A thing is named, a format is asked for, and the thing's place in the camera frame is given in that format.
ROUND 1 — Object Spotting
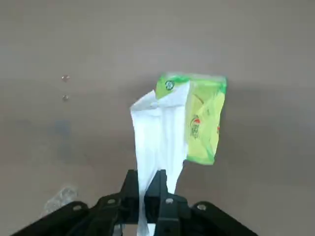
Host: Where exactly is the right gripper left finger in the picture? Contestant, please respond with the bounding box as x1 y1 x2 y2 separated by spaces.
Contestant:
9 169 141 236

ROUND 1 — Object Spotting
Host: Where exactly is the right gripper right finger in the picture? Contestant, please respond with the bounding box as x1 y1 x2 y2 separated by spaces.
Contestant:
145 169 259 236

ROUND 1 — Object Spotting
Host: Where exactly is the white tissue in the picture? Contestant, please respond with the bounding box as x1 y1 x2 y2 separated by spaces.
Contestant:
129 89 190 236

